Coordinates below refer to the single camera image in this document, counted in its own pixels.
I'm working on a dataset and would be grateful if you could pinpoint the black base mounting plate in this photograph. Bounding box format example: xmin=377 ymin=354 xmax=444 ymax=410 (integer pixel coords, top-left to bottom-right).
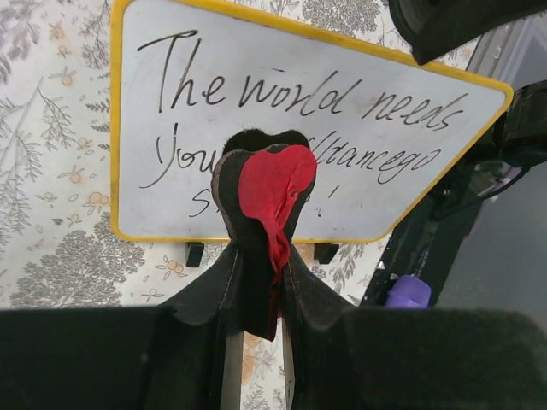
xmin=361 ymin=174 xmax=481 ymax=307

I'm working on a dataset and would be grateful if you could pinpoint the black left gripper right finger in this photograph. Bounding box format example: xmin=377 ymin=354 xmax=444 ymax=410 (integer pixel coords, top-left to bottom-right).
xmin=283 ymin=253 xmax=546 ymax=409

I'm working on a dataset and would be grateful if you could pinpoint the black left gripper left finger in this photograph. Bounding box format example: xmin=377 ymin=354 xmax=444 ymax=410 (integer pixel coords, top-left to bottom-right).
xmin=1 ymin=245 xmax=243 ymax=409

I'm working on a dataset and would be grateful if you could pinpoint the yellow framed small whiteboard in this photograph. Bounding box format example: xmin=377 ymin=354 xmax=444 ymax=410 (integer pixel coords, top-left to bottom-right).
xmin=110 ymin=1 xmax=514 ymax=243

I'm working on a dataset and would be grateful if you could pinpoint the purple marker pen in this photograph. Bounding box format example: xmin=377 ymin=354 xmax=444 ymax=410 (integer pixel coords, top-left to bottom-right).
xmin=385 ymin=275 xmax=432 ymax=308

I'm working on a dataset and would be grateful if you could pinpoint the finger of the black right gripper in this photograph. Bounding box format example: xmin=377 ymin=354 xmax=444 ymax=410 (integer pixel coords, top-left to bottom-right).
xmin=388 ymin=0 xmax=546 ymax=66

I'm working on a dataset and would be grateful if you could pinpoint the red black felt eraser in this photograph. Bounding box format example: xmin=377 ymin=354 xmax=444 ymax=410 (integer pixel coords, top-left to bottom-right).
xmin=211 ymin=129 xmax=317 ymax=340

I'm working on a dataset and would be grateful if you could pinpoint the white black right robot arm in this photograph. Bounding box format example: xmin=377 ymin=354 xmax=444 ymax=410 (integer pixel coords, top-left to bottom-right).
xmin=388 ymin=1 xmax=546 ymax=220

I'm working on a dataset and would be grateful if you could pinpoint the floral patterned table mat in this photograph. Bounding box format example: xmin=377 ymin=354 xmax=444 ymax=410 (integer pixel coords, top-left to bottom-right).
xmin=1 ymin=1 xmax=410 ymax=409

